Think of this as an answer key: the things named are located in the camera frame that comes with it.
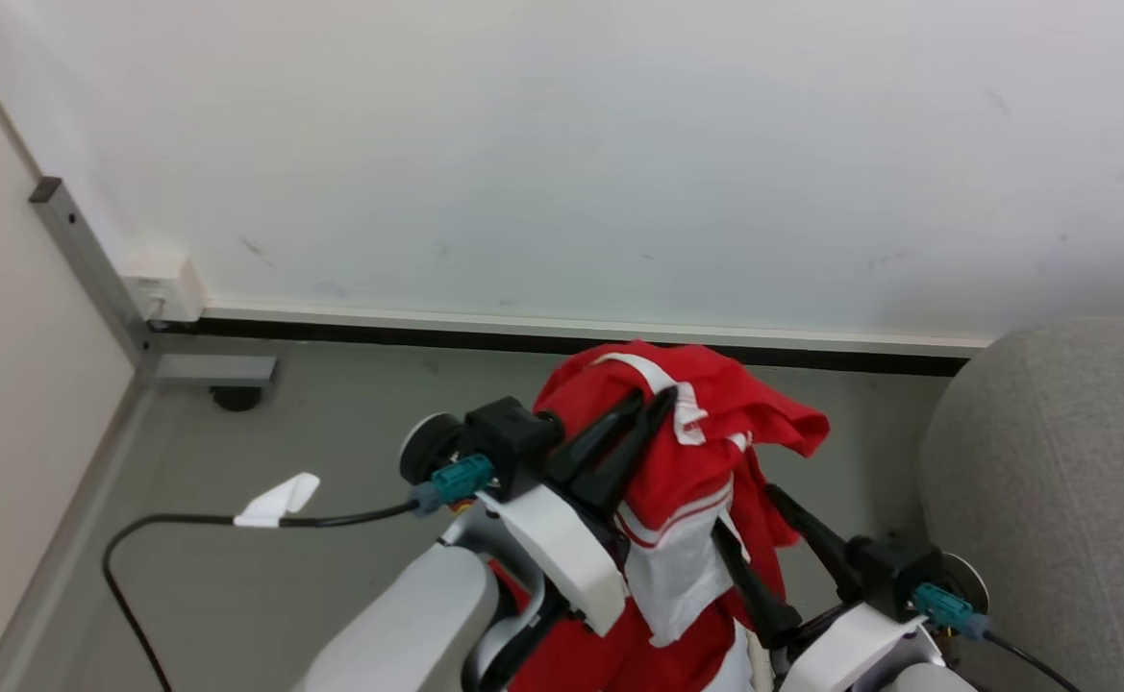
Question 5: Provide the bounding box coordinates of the black cable with white tag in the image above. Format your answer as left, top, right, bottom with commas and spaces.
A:
102, 500, 426, 692

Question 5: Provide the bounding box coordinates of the beige partition panel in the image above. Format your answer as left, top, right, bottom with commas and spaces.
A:
0, 19, 157, 692

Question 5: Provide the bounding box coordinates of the black round frame foot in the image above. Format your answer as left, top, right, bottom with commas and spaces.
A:
210, 384, 264, 413

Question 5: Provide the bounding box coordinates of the teal cable connector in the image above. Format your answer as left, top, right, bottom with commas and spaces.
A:
912, 582, 992, 642
412, 454, 496, 515

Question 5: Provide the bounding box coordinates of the white tape tag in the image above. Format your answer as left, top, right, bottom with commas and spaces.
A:
233, 472, 321, 529

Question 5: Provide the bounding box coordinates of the white and black baseboard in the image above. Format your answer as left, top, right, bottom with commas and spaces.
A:
150, 305, 995, 378

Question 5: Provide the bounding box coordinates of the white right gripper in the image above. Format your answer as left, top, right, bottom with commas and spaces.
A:
711, 483, 930, 692

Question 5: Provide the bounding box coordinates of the grey aluminium frame post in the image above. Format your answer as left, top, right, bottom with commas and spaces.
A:
28, 177, 280, 388

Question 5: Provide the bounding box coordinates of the thin black cable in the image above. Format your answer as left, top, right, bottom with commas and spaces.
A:
985, 630, 1087, 692

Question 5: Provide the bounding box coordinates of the white wall box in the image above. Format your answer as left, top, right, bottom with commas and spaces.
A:
121, 251, 206, 324

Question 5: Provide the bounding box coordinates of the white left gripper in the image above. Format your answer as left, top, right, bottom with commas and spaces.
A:
477, 385, 681, 637

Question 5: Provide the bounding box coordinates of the grey fabric sofa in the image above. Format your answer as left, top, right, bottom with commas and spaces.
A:
917, 317, 1124, 692

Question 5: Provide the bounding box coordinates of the red and white garment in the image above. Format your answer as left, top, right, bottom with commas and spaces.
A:
489, 340, 831, 692

